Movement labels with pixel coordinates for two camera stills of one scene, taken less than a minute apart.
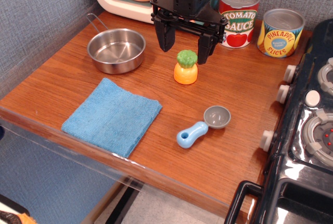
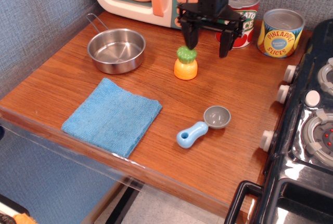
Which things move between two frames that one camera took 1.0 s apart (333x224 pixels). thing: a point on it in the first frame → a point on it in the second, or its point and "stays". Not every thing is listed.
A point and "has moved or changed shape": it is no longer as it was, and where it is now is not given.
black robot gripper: (191, 9) → (212, 12)
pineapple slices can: (280, 32) stays
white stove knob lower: (266, 140) stays
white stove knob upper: (290, 73) stays
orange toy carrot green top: (186, 72) has moved or changed shape
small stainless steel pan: (116, 51) stays
